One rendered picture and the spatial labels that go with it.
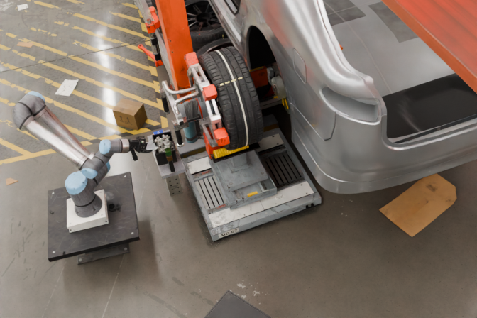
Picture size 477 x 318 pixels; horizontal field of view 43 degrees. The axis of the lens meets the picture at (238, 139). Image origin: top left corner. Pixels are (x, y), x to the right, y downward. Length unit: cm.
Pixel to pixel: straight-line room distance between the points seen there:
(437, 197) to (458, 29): 374
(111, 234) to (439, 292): 214
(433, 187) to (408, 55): 104
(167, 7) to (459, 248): 248
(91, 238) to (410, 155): 212
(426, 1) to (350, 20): 340
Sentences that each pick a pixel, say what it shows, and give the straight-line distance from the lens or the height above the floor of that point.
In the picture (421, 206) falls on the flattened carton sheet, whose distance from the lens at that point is 449.
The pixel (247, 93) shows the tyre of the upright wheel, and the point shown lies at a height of 107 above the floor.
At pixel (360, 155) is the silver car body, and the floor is 117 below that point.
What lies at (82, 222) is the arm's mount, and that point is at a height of 37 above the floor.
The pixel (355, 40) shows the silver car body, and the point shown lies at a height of 104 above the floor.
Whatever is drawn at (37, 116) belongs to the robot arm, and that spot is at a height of 99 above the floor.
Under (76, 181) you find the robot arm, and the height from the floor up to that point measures 63.
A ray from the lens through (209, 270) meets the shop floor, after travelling 418.
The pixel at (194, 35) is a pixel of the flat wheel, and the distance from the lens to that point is 523.
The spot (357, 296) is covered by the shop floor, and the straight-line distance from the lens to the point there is 403.
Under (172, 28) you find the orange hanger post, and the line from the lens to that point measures 404.
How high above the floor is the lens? 348
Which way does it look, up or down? 45 degrees down
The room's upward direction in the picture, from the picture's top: 8 degrees counter-clockwise
